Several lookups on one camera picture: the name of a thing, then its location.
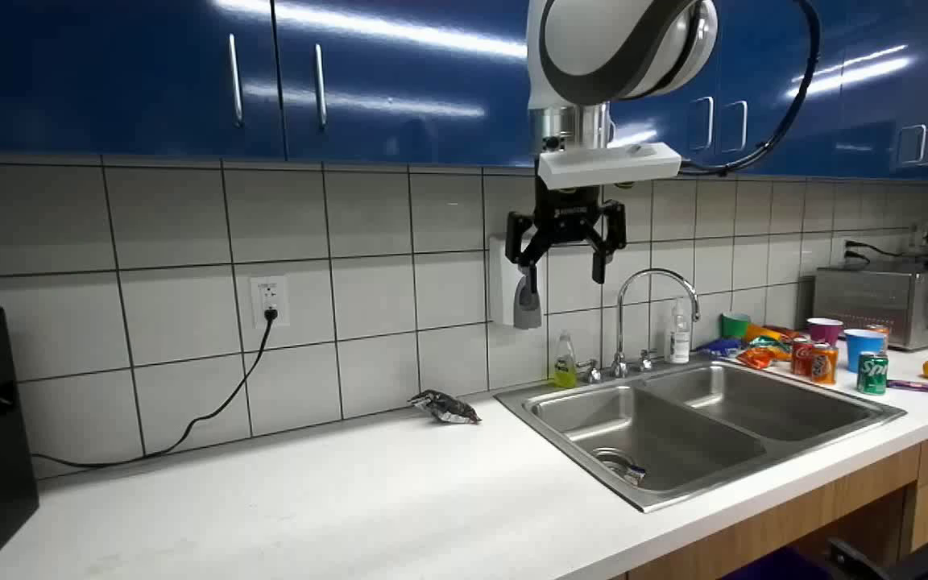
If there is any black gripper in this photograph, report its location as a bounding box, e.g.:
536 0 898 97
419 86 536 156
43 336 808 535
502 184 632 287

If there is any stainless steel double sink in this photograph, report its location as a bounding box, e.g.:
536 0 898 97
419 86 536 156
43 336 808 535
493 358 908 516

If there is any chrome gooseneck faucet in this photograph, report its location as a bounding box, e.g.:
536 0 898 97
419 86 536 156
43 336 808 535
608 263 705 381

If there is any green dish soap bottle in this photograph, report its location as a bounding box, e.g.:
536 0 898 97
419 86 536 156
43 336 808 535
548 333 585 394

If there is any clear pump soap bottle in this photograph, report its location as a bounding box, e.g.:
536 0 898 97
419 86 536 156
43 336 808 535
667 304 696 367

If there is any blue snack bag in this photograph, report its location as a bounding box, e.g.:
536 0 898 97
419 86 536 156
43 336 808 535
696 337 749 364

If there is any green cup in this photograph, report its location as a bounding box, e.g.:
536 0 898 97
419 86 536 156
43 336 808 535
720 309 755 349

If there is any dark scrub brush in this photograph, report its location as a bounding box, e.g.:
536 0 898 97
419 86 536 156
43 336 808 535
411 388 484 427

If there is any orange snack bag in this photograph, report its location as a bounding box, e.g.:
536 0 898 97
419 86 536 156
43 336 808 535
739 323 801 374

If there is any pink cup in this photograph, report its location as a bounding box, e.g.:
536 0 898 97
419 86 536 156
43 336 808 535
803 317 847 349

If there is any blue cup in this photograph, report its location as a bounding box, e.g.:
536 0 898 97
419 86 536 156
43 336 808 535
846 325 889 376

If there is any stainless toaster oven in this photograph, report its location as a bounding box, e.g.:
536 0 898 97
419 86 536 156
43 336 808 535
813 261 928 354

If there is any green soda can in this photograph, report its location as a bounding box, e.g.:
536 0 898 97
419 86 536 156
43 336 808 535
855 349 894 397

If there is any black chair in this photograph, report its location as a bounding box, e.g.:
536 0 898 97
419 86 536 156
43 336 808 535
828 511 928 580

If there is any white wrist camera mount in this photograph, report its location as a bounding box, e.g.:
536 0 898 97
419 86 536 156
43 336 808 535
536 143 687 193

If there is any white wall soap dispenser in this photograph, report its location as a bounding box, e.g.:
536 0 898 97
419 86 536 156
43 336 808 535
486 235 548 333

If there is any black toaster cord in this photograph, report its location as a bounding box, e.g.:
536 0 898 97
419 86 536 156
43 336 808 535
840 235 919 269

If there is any white wall outlet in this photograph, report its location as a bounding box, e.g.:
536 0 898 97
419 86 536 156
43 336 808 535
247 274 291 333

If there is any black power cord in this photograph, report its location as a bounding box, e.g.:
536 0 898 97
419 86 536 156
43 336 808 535
30 307 280 475

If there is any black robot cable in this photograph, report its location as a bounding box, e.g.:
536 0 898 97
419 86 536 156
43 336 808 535
682 0 824 179

